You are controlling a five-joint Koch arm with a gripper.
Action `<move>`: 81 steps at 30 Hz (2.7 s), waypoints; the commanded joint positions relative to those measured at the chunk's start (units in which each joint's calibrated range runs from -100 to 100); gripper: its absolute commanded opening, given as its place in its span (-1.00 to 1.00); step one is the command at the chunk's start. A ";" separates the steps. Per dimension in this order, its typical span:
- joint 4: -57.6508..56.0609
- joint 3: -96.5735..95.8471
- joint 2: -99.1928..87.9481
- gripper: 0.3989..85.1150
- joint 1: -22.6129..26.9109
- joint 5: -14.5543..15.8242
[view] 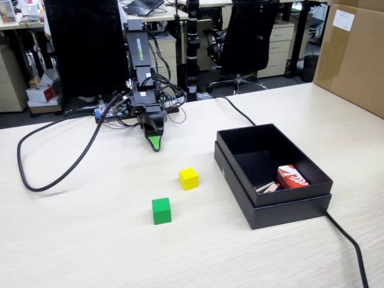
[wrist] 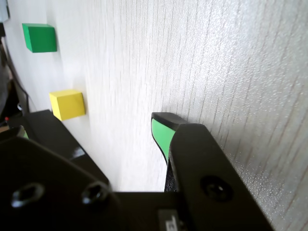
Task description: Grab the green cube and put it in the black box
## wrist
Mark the yellow wooden cube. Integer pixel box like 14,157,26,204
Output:
49,89,87,122

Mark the green wooden cube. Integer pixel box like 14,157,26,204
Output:
22,23,58,53

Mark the thick black camera cable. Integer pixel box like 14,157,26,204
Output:
0,21,31,121

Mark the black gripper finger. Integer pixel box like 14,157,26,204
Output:
0,109,121,231
151,112,276,231

